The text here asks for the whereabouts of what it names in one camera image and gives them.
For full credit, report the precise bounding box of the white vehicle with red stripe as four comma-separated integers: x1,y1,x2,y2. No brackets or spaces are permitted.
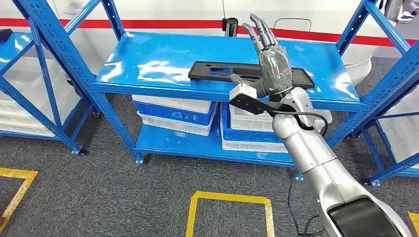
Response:
0,0,408,86

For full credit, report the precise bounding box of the black camera bracket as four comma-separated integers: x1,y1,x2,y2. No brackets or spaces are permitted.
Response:
229,93,286,116

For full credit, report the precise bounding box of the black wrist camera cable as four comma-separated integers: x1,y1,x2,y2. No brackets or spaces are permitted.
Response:
271,110,329,137

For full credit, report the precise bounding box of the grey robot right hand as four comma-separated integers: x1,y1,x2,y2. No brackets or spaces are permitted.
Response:
228,13,293,98

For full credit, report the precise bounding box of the yellow floor tape square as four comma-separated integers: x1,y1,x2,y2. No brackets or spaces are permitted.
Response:
407,211,419,235

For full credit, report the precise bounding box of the large white plastic bin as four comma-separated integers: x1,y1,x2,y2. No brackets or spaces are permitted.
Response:
377,87,419,169
0,58,81,138

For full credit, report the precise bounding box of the blue metal shelf rack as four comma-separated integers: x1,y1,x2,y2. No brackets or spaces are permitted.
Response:
13,0,419,182
0,18,99,157
360,88,419,188

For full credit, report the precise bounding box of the person's foot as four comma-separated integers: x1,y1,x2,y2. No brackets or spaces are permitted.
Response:
400,11,419,24

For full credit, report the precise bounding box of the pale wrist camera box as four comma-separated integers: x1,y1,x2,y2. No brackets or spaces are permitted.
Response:
229,83,258,102

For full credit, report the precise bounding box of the black chrome stanchion post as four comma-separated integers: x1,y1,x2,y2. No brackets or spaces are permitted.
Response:
222,17,239,38

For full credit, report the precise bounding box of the long black plastic part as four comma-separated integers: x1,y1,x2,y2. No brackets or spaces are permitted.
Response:
188,61,316,89

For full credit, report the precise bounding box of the black hanging cable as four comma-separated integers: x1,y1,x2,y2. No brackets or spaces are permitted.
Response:
287,170,325,237

